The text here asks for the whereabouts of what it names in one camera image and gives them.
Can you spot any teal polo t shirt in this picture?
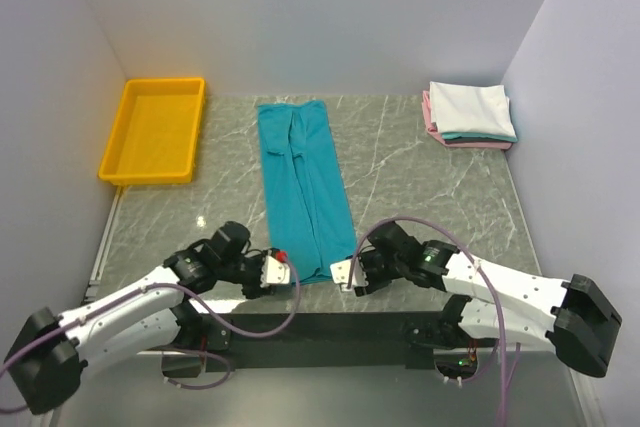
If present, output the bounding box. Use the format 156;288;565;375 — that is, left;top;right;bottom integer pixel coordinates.
257;100;356;284

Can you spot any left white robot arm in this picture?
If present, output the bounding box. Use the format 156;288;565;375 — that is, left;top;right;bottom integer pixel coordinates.
1;221;291;415

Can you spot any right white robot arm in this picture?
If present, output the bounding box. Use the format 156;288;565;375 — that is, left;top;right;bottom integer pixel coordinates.
332;216;622;378

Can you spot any black base bar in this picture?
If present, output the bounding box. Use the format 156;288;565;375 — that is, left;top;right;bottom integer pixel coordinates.
141;310;501;379

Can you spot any teal folded t shirt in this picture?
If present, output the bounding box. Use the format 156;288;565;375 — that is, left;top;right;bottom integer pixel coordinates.
439;133;518;145

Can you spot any yellow plastic bin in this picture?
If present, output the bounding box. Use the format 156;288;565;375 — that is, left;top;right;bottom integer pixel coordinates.
98;77;206;186

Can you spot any pink folded t shirt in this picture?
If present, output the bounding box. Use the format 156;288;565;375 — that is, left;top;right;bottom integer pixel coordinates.
422;90;512;151

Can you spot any white folded t shirt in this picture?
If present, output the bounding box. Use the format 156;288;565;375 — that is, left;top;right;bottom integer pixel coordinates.
429;82;517;138

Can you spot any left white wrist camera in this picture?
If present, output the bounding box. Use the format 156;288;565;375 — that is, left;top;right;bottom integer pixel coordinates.
261;249;291;288

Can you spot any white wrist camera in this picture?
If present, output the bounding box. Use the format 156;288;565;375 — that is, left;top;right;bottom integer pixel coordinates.
261;249;291;288
330;259;353;292

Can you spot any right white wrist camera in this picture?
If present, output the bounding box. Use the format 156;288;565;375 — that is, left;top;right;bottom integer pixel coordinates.
330;259;353;292

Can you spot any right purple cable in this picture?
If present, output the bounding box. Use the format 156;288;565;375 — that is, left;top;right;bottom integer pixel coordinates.
349;216;524;423

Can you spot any aluminium frame rail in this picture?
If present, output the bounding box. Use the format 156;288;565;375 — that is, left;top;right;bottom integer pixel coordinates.
29;187;606;426

